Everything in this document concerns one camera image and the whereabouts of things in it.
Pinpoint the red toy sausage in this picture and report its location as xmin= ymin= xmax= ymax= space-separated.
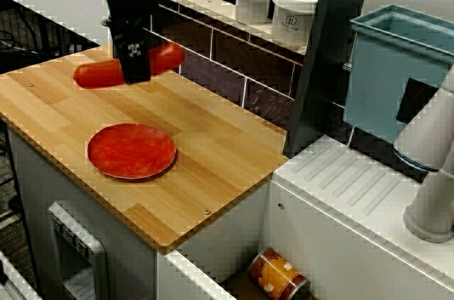
xmin=73 ymin=43 xmax=185 ymax=89

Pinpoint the red round plate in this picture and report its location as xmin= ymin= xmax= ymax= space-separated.
xmin=87 ymin=123 xmax=177 ymax=179

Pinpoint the beige shelf ledge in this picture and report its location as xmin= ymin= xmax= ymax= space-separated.
xmin=155 ymin=0 xmax=309 ymax=57

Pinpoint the plain white jar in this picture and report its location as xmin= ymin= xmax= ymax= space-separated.
xmin=234 ymin=0 xmax=275 ymax=26

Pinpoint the white kitchen cabinet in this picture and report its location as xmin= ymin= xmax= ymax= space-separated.
xmin=6 ymin=121 xmax=274 ymax=300

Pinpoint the white jar with printed logo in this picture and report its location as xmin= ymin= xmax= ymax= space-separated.
xmin=270 ymin=0 xmax=321 ymax=48

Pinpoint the grey dispenser panel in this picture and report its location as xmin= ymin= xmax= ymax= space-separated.
xmin=47 ymin=201 xmax=108 ymax=300

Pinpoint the teal plastic bin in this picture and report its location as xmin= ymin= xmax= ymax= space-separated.
xmin=343 ymin=4 xmax=454 ymax=145

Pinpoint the white sink unit with drainboard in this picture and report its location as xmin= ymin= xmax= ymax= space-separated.
xmin=157 ymin=135 xmax=454 ymax=300

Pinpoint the orange soup can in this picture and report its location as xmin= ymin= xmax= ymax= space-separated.
xmin=247 ymin=247 xmax=309 ymax=300

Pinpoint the black rectangular label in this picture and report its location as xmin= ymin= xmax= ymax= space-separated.
xmin=396 ymin=77 xmax=441 ymax=126

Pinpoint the grey toy faucet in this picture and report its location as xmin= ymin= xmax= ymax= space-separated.
xmin=392 ymin=65 xmax=454 ymax=244

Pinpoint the black wire mesh basket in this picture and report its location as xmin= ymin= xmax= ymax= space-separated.
xmin=0 ymin=0 xmax=100 ymax=74

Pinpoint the black hutch post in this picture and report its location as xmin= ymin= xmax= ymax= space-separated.
xmin=282 ymin=0 xmax=376 ymax=160

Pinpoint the aluminium frame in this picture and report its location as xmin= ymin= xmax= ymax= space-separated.
xmin=0 ymin=248 xmax=42 ymax=300

